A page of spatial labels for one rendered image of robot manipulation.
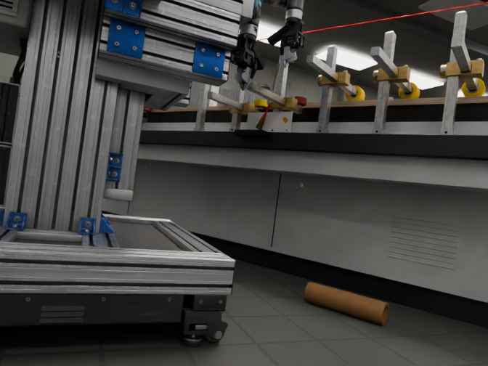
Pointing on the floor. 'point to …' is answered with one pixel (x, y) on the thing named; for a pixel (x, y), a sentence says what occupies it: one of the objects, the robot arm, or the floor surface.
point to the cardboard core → (347, 303)
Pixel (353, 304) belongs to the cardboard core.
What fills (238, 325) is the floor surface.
